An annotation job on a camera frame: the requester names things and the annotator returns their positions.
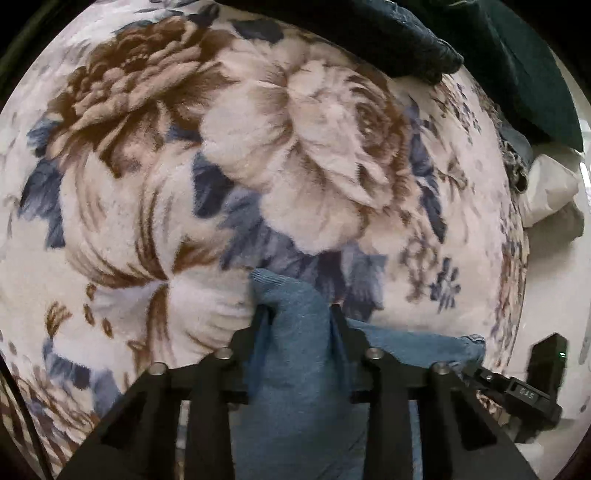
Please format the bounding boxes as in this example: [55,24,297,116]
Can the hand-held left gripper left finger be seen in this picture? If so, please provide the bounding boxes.
[58,305,269,480]

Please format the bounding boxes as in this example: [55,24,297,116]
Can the white bed headboard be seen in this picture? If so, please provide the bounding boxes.
[522,46,591,462]

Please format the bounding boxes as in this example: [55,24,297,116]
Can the small frayed folded jeans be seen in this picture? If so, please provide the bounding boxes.
[482,92,536,193]

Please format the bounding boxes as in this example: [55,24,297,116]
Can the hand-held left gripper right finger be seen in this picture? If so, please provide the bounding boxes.
[331,305,542,480]

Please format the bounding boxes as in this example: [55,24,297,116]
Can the white folded cloth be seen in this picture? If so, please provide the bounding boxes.
[517,154,581,228]

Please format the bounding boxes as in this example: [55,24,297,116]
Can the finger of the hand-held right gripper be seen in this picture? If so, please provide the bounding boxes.
[462,366,512,398]

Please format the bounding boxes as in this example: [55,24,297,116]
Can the light blue denim pants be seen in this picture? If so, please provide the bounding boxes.
[231,268,488,480]

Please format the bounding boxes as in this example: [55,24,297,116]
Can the floral fleece blanket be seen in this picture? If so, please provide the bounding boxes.
[0,0,532,480]

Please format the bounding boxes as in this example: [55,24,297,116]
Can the dark teal blanket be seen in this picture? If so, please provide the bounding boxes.
[443,0,585,153]

